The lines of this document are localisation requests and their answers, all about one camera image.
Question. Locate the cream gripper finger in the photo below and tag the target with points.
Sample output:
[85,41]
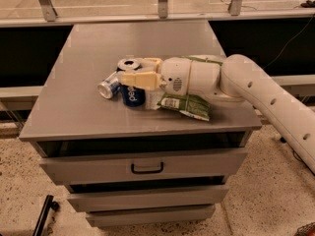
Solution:
[144,80]
[150,64]

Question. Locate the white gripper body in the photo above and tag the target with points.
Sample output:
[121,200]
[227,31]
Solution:
[174,73]

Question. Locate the blue pepsi can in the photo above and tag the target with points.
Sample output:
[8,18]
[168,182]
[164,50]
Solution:
[132,97]

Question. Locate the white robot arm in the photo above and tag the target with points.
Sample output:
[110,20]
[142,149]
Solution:
[231,80]

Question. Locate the silver blue energy drink can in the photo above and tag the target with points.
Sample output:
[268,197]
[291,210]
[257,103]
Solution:
[109,87]

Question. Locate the green chip bag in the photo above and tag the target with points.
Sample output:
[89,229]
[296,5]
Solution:
[187,104]

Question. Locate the grey drawer cabinet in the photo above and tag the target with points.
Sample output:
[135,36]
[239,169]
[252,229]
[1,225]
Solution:
[70,118]

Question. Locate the grey top drawer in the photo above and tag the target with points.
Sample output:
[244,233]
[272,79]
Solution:
[77,170]

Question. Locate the grey drawer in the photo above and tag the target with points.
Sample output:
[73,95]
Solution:
[149,215]
[77,170]
[150,198]

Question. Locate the grey middle drawer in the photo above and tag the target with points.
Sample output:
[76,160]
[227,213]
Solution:
[150,198]

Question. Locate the grey bottom drawer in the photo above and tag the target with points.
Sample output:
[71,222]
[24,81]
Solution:
[149,215]

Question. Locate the black bar lower left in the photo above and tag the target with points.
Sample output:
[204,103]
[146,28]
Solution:
[49,204]

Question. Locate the middle metal window post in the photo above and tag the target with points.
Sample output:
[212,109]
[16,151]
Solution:
[162,8]

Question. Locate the black drawer handle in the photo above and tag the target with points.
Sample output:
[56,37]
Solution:
[147,169]

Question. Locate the left metal window post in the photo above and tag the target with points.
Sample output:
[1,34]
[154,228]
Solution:
[48,10]

